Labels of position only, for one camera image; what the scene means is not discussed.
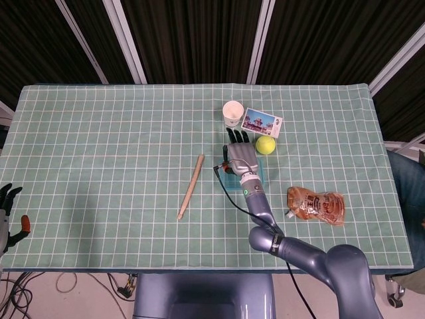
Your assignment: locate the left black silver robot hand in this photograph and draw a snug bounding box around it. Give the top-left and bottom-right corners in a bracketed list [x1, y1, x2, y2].
[0, 183, 32, 257]

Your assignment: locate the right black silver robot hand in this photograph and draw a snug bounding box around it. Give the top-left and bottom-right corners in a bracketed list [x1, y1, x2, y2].
[221, 128, 260, 177]

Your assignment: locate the teal container lid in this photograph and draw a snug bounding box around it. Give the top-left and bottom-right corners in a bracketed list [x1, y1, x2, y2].
[221, 156, 270, 191]

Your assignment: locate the yellow tennis ball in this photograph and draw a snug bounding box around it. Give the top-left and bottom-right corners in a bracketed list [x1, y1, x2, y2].
[255, 135, 278, 156]

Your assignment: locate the postcard with building photo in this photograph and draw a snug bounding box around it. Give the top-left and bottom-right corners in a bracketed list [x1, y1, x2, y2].
[240, 107, 284, 138]

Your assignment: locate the white paper cup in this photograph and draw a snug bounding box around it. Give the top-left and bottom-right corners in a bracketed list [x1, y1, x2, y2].
[222, 100, 244, 129]

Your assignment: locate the wooden stick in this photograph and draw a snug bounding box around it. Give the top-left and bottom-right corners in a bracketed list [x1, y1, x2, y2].
[176, 154, 205, 221]

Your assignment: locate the orange sauce pouch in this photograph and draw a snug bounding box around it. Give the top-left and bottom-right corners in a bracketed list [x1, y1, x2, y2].
[285, 186, 347, 228]

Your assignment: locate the green checkered tablecloth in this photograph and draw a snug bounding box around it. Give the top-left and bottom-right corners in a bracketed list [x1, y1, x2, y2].
[0, 82, 416, 270]

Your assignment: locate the black pleated curtain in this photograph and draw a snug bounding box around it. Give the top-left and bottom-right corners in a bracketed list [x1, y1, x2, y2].
[0, 0, 425, 142]

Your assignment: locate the black power plug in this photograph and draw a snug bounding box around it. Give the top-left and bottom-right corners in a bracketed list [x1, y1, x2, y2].
[116, 274, 139, 299]

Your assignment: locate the blue-grey robot torso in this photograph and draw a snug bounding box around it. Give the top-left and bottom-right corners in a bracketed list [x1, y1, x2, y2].
[132, 272, 278, 319]

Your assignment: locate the person in blue jeans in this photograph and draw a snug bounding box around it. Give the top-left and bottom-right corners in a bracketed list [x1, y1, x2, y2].
[386, 149, 425, 295]

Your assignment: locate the office chair caster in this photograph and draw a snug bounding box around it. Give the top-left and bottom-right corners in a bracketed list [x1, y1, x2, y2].
[384, 274, 407, 308]

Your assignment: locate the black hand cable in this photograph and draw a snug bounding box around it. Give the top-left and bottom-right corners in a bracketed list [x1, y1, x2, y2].
[212, 159, 321, 319]

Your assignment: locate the black floor cable bundle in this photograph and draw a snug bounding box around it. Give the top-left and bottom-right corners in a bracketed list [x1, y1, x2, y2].
[0, 270, 43, 319]

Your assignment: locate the white metal post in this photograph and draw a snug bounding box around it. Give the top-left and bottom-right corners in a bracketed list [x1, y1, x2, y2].
[102, 0, 148, 84]
[368, 22, 425, 97]
[246, 0, 277, 84]
[54, 0, 109, 84]

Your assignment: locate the white metal frame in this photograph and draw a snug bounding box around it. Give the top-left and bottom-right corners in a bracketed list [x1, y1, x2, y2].
[384, 132, 425, 157]

